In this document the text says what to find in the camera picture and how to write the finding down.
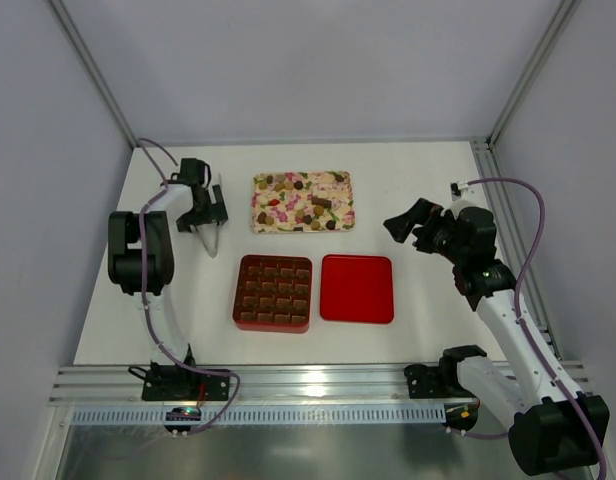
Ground left aluminium frame post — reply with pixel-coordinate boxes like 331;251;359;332
47;0;138;149

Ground metal tongs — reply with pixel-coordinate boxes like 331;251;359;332
197;172;224;259

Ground aluminium rail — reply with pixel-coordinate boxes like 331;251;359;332
470;140;561;359
48;362;589;406

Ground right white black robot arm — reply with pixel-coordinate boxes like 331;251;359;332
383;198;609;478

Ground slotted grey cable duct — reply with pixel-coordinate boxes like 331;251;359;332
71;403;446;427

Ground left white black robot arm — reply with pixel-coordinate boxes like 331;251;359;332
107;158;230;402

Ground red chocolate box with insert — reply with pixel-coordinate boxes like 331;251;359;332
232;254;313;334

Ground red box lid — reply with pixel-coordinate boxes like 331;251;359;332
319;254;395;325

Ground aluminium front rail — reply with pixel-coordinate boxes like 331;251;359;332
48;362;589;406

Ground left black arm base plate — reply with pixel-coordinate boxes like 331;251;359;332
128;364;230;402

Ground aluminium right side rail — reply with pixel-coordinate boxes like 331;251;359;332
470;140;561;359

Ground right aluminium frame post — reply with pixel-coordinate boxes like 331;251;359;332
487;0;581;149

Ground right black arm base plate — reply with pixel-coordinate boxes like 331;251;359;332
403;363;473;400

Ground dark rectangular chocolate bar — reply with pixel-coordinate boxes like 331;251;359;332
311;197;332;209

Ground floral rectangular tray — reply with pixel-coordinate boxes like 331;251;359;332
250;170;356;234

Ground aluminium frame post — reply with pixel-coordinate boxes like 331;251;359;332
47;0;138;149
487;0;581;149

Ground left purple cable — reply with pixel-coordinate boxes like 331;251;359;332
127;137;242;434

